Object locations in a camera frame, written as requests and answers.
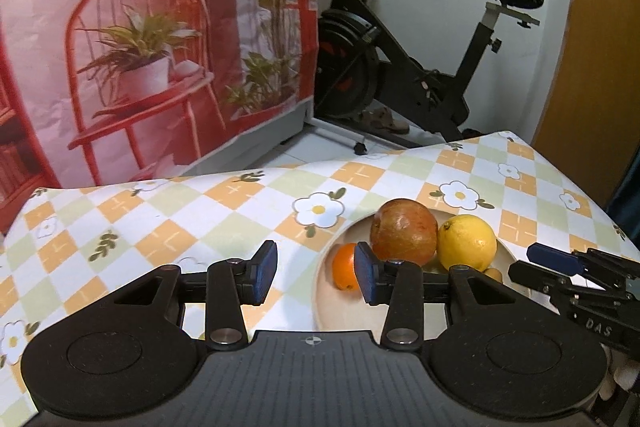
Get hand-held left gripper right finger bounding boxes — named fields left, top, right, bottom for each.
left=353, top=241, right=533, bottom=352

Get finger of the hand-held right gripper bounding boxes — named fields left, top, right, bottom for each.
left=526, top=243, right=593, bottom=275
left=507, top=259, right=576, bottom=305

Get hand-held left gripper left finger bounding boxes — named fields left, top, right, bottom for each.
left=112, top=240, right=279, bottom=352

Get orange tangerine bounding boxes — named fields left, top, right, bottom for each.
left=331, top=243, right=362, bottom=292

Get beige plate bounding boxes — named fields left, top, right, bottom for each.
left=311, top=212, right=523, bottom=348

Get brownish red pomegranate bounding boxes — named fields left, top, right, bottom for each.
left=370, top=199, right=439, bottom=265

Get yellow lemon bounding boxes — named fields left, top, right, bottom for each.
left=437, top=215, right=498, bottom=273

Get checkered floral tablecloth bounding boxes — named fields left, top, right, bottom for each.
left=0, top=130, right=640, bottom=427

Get dark teal cloth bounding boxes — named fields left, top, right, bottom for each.
left=602, top=147, right=640, bottom=233

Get wooden door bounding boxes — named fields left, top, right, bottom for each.
left=530, top=0, right=640, bottom=215

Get black exercise bike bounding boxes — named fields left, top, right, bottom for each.
left=312, top=0, right=546, bottom=156

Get pink printed backdrop cloth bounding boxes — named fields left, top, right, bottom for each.
left=0, top=0, right=321, bottom=235

